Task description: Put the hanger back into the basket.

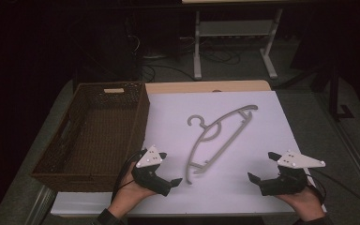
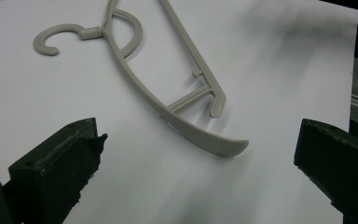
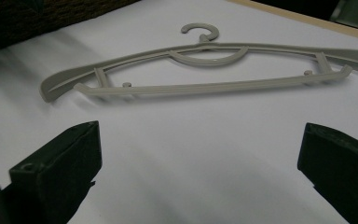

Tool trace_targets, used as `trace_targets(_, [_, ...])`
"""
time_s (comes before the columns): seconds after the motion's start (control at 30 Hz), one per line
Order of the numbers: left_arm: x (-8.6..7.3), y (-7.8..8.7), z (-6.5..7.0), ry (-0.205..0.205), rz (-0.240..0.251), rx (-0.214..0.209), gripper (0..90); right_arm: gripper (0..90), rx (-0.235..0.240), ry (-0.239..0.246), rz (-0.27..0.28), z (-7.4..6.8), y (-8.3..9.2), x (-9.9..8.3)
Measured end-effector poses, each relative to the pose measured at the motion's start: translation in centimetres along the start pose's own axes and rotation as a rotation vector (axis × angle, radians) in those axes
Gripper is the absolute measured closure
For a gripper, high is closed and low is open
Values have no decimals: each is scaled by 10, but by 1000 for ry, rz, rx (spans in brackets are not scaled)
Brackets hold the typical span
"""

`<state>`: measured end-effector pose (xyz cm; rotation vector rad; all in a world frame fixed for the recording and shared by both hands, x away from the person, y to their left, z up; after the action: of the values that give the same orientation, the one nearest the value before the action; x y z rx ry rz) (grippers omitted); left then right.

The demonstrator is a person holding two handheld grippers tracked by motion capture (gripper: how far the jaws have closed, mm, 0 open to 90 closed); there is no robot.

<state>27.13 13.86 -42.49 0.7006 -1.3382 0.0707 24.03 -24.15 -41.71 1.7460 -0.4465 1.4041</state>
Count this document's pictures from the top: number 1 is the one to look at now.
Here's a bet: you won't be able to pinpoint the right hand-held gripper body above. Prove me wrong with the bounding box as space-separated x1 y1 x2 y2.
259 150 326 197

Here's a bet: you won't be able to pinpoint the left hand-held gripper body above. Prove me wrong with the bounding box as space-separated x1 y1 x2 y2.
131 144 173 197

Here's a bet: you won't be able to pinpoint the grey plastic clothes hanger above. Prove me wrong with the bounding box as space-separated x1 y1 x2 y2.
185 104 259 186

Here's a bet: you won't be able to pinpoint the brown wicker basket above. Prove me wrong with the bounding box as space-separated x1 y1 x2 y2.
30 82 151 193

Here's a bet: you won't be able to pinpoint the person's right hand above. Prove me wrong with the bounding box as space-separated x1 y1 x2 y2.
276 184 326 223

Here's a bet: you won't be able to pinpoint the person's left hand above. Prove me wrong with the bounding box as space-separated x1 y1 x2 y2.
107 170 158 219

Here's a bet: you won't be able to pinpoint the white board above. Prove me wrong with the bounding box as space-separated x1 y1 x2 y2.
50 90 327 217

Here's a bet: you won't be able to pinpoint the wooden table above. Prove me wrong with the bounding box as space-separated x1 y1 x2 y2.
144 80 273 95

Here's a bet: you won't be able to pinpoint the black metal stand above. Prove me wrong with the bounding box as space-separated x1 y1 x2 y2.
280 62 354 123

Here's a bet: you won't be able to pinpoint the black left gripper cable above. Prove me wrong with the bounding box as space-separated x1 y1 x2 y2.
112 149 148 203

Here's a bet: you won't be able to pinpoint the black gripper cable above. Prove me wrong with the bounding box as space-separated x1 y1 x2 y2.
112 149 148 203
306 168 360 217

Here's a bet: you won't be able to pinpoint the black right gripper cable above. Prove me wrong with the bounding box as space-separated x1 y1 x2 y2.
306 168 360 217

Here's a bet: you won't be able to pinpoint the aluminium rail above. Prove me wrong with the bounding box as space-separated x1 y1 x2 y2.
23 186 56 225
331 118 360 201

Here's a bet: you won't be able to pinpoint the black floor cables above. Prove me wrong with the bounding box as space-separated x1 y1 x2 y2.
140 34 242 83

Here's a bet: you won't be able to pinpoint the white metal desk frame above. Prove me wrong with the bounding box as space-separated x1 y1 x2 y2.
192 8 284 81

